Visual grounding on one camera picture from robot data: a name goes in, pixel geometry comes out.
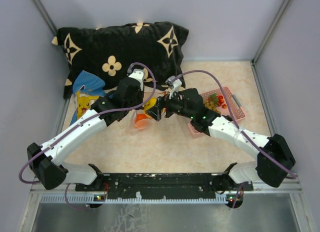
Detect blue Pikachu cloth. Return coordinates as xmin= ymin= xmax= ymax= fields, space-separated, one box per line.
xmin=70 ymin=70 xmax=113 ymax=125

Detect orange persimmon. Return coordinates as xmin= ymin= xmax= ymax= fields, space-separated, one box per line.
xmin=134 ymin=114 xmax=150 ymax=130

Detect yellow lemon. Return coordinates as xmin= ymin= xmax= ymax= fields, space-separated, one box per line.
xmin=143 ymin=98 xmax=157 ymax=114

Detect clear orange zip top bag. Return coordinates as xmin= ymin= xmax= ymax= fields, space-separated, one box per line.
xmin=129 ymin=90 xmax=167 ymax=131

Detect black floral plush pillow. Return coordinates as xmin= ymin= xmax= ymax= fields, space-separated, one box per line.
xmin=51 ymin=21 xmax=189 ymax=99

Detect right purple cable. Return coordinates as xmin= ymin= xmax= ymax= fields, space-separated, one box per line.
xmin=165 ymin=69 xmax=298 ymax=209

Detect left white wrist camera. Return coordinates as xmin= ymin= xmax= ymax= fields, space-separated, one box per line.
xmin=128 ymin=69 xmax=145 ymax=91

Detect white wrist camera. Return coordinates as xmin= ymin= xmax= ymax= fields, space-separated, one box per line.
xmin=165 ymin=76 xmax=182 ymax=99
xmin=128 ymin=69 xmax=145 ymax=91

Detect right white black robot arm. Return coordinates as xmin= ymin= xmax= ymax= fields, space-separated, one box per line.
xmin=144 ymin=88 xmax=296 ymax=190

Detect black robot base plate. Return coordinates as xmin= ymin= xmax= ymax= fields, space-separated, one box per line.
xmin=75 ymin=173 xmax=239 ymax=200

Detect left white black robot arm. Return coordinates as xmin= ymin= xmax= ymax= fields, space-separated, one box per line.
xmin=27 ymin=74 xmax=144 ymax=191

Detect aluminium frame rail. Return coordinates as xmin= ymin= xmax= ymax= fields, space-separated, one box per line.
xmin=30 ymin=173 xmax=302 ymax=208

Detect red strawberries with leaves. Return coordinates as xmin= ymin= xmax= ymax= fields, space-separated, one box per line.
xmin=209 ymin=94 xmax=228 ymax=109

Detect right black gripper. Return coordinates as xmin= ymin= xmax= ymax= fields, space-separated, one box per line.
xmin=145 ymin=88 xmax=194 ymax=122

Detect pink plastic basket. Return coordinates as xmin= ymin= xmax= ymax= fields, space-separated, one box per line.
xmin=187 ymin=86 xmax=246 ymax=138

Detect brown longan bunch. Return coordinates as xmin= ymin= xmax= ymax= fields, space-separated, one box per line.
xmin=203 ymin=97 xmax=221 ymax=114

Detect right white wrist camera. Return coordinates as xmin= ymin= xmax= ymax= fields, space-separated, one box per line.
xmin=165 ymin=76 xmax=182 ymax=99

